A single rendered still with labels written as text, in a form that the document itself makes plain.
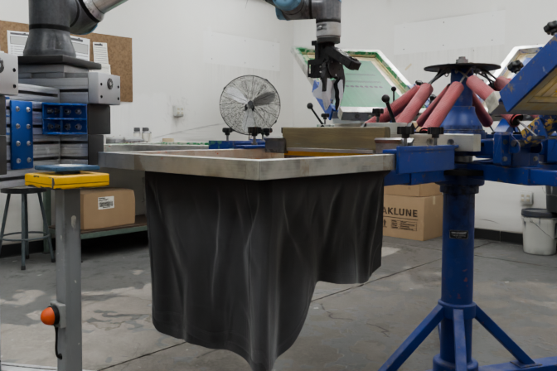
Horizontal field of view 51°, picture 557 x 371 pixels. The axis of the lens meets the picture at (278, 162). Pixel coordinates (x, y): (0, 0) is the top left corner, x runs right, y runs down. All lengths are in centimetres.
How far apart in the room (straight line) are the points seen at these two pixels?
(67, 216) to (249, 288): 42
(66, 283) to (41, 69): 74
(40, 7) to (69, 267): 86
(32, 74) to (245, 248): 91
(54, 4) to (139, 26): 408
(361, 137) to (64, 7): 96
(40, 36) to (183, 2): 451
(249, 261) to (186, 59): 505
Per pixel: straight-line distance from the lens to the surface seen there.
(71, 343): 140
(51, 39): 187
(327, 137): 174
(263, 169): 111
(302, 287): 137
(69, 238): 134
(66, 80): 181
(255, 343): 132
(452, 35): 623
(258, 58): 696
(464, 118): 241
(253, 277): 129
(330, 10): 177
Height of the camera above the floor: 105
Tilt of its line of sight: 3 degrees down
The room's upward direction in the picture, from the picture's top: straight up
